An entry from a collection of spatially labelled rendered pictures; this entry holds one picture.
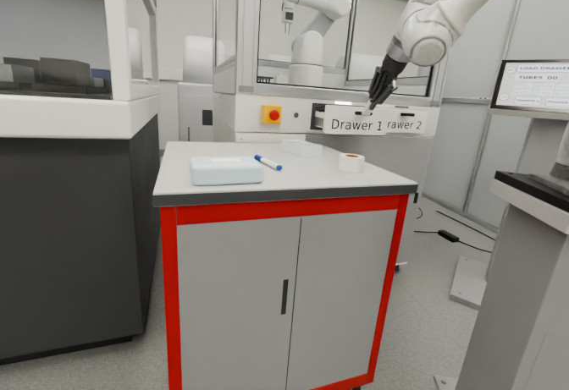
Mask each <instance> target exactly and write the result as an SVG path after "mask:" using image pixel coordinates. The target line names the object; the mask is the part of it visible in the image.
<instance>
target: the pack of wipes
mask: <svg viewBox="0 0 569 390"><path fill-rule="evenodd" d="M189 171H190V176H191V181H192V183H193V184H194V185H195V186H203V185H222V184H258V183H261V182H262V179H263V166H262V164H261V163H259V162H258V161H257V160H255V159H254V158H253V157H192V158H191V159H190V160H189Z"/></svg>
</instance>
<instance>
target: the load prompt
mask: <svg viewBox="0 0 569 390"><path fill-rule="evenodd" d="M517 72H538V73H569V64H518V66H517Z"/></svg>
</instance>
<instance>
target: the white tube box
mask: <svg viewBox="0 0 569 390"><path fill-rule="evenodd" d="M322 147H323V146H321V145H317V144H314V143H311V142H307V141H304V140H281V151H283V152H286V153H289V154H291V155H293V156H296V157H300V158H306V157H320V156H322Z"/></svg>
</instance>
